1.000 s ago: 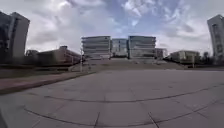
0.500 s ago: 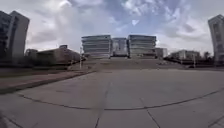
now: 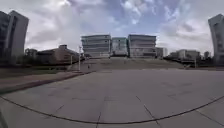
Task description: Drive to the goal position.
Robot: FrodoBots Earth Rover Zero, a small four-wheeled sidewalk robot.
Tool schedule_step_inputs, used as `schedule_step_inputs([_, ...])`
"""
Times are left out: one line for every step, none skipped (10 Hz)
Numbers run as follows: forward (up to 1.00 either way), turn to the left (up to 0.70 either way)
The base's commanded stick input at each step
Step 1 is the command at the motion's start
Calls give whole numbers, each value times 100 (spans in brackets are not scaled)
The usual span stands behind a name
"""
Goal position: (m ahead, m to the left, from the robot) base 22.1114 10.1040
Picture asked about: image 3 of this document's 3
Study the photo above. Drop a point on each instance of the low pale building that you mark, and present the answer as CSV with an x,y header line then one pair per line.
x,y
186,54

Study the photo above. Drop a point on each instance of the short pale pole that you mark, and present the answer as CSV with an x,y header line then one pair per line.
x,y
71,61

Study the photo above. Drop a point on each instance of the wide concrete stairs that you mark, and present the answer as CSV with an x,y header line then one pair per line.
x,y
133,64

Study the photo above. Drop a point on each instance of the grass strip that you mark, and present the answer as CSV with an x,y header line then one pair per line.
x,y
20,71

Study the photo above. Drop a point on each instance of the grey concrete slab plaza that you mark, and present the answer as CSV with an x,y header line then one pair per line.
x,y
126,86

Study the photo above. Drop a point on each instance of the banded glass building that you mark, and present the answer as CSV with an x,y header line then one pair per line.
x,y
96,46

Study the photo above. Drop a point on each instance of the small pale building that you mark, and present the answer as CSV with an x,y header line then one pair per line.
x,y
161,52

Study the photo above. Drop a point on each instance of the reddish paved strip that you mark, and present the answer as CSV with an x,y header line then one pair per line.
x,y
30,80

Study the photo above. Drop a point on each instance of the tall grey building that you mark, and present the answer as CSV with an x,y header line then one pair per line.
x,y
218,36

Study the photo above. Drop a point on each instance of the tall pale building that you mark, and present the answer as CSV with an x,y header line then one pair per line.
x,y
18,33

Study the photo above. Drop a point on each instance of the low brown building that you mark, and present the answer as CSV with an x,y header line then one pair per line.
x,y
58,55

